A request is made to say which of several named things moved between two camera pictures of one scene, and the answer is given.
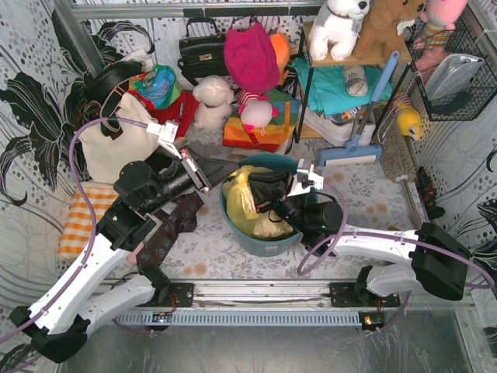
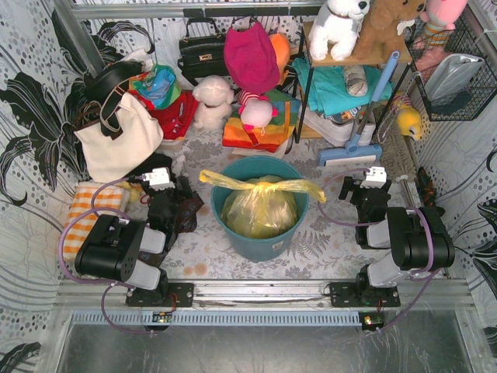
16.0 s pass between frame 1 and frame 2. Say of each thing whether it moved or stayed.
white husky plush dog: stayed
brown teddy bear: stayed
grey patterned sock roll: stayed
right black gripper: moved
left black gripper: moved
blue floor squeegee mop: stayed
